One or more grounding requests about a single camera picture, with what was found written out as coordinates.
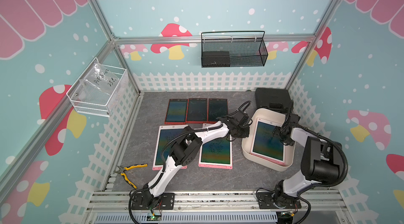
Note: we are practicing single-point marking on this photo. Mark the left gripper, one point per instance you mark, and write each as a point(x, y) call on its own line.
point(245, 133)

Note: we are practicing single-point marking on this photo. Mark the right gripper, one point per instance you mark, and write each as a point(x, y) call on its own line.
point(276, 132)

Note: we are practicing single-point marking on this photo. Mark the white plastic storage box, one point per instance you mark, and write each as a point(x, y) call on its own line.
point(247, 142)

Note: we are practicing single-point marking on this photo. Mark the pink writing tablet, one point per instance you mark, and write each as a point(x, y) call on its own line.
point(216, 154)
point(265, 144)
point(165, 135)

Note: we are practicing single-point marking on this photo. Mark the red writing tablet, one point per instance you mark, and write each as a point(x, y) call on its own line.
point(176, 112)
point(217, 107)
point(197, 110)

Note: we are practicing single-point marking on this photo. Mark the red writing tablet top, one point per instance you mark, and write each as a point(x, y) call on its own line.
point(176, 112)

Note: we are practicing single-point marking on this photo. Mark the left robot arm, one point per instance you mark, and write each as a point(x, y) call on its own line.
point(184, 148)

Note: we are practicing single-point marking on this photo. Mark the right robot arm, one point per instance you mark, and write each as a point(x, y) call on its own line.
point(323, 164)

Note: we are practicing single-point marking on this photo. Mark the black box in basket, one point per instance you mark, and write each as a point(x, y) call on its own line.
point(215, 59)

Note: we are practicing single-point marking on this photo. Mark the black plastic tool case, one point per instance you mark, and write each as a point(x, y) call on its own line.
point(274, 99)

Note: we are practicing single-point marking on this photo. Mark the green circuit board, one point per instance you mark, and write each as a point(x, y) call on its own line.
point(154, 217)

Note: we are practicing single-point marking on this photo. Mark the clear plastic bag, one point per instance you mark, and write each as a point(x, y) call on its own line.
point(100, 80)

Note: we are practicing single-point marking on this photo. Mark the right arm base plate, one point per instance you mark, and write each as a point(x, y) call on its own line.
point(268, 200)

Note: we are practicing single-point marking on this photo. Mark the black mesh wall basket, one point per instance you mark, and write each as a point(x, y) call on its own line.
point(246, 48)

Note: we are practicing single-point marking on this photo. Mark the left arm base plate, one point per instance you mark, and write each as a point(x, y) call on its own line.
point(165, 200)

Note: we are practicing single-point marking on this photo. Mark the white wire wall basket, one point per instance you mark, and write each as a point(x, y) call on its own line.
point(93, 103)

